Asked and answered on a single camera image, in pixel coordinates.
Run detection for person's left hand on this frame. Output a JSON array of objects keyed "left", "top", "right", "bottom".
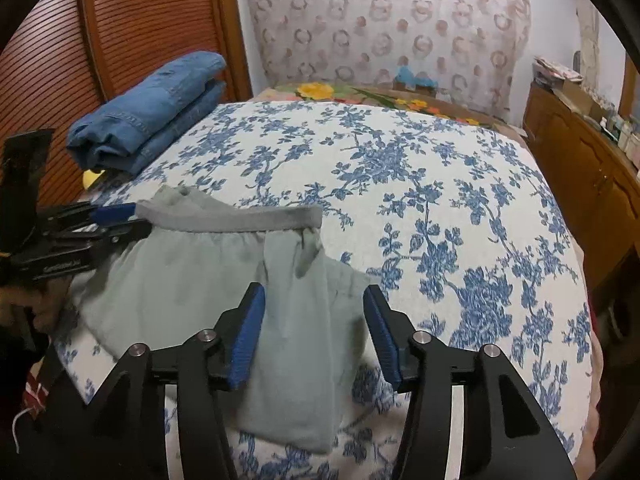
[{"left": 0, "top": 280, "right": 72, "bottom": 337}]

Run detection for blue floral bedsheet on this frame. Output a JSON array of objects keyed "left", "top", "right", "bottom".
[{"left": 50, "top": 100, "right": 596, "bottom": 480}]

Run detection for wooden cabinet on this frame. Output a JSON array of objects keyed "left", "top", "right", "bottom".
[{"left": 522, "top": 82, "right": 640, "bottom": 286}]

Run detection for grey-green pants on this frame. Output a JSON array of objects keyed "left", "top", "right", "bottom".
[{"left": 75, "top": 185, "right": 386, "bottom": 456}]

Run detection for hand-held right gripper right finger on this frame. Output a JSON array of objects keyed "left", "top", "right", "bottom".
[{"left": 363, "top": 285, "right": 576, "bottom": 480}]

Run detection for blue toy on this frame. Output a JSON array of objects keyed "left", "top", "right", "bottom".
[{"left": 392, "top": 65, "right": 438, "bottom": 93}]

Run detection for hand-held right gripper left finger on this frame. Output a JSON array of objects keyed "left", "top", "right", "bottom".
[{"left": 70, "top": 282, "right": 266, "bottom": 480}]

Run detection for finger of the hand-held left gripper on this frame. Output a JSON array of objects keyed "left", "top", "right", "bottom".
[
  {"left": 42, "top": 219, "right": 153, "bottom": 257},
  {"left": 45, "top": 201, "right": 138, "bottom": 227}
]

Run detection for folded blue jeans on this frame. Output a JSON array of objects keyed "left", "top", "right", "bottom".
[{"left": 66, "top": 51, "right": 228, "bottom": 177}]

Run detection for stack of papers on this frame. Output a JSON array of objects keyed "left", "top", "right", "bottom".
[{"left": 532, "top": 56, "right": 583, "bottom": 86}]

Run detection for wooden louvred wardrobe door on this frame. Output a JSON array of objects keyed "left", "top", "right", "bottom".
[{"left": 0, "top": 0, "right": 253, "bottom": 206}]

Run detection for cardboard box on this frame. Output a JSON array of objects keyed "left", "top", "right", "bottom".
[{"left": 550, "top": 80, "right": 611, "bottom": 121}]

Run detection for orange floral blanket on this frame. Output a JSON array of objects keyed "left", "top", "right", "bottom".
[{"left": 252, "top": 81, "right": 528, "bottom": 143}]

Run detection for cluttered small items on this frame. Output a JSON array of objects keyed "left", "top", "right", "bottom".
[{"left": 600, "top": 112, "right": 640, "bottom": 166}]

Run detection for ring-patterned fabric cover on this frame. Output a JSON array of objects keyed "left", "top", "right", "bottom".
[{"left": 242, "top": 0, "right": 531, "bottom": 126}]

